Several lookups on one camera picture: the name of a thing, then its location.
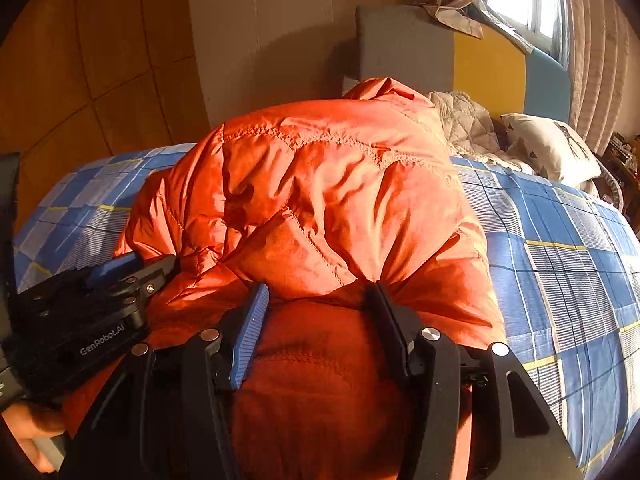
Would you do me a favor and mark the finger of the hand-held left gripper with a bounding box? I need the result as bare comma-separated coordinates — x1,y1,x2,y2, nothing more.
112,254,180,312
85,251,145,291

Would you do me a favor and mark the white quilted blanket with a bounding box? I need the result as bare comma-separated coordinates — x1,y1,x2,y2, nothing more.
427,91,538,173

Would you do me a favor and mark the wooden wardrobe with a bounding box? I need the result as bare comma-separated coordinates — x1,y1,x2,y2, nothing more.
0,0,211,231

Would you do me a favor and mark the bed with blue plaid sheet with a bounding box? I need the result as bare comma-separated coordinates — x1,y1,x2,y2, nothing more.
12,142,640,480

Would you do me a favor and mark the cluttered wooden desk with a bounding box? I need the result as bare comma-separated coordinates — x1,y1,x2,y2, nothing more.
602,132,640,181

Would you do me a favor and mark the white printed pillow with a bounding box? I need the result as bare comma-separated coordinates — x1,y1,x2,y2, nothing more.
500,112,603,186

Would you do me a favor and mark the orange puffer jacket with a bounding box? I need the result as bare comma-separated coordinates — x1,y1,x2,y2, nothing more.
65,77,506,480

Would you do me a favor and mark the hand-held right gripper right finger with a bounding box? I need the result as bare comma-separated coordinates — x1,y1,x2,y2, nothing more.
366,281,585,480

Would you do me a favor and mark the person's left hand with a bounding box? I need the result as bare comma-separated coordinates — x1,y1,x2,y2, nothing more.
0,400,68,475

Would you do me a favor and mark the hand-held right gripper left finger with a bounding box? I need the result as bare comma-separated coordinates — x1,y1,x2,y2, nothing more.
59,282,271,480

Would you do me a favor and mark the beige patterned curtain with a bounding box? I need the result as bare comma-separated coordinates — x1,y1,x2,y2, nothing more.
562,0,640,156

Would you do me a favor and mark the grey yellow blue headboard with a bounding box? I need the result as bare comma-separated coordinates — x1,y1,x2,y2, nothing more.
342,5,573,126

